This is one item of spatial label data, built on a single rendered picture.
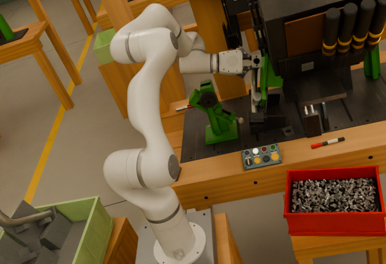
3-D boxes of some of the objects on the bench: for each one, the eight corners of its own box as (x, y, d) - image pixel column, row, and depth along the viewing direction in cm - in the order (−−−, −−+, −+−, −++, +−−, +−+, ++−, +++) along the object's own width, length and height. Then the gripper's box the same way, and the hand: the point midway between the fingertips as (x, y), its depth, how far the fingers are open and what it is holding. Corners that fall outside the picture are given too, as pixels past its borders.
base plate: (450, 110, 155) (450, 105, 154) (181, 166, 178) (180, 162, 177) (407, 60, 189) (407, 56, 188) (186, 112, 212) (185, 109, 211)
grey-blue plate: (330, 131, 163) (326, 103, 156) (325, 132, 164) (321, 104, 156) (325, 117, 171) (320, 90, 163) (320, 118, 172) (316, 91, 164)
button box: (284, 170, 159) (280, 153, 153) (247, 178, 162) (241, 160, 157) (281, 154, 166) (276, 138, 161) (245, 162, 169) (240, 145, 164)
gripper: (215, 47, 174) (258, 46, 173) (215, 84, 172) (259, 83, 170) (215, 41, 167) (259, 41, 166) (215, 80, 164) (261, 79, 163)
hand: (254, 62), depth 168 cm, fingers closed on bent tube, 3 cm apart
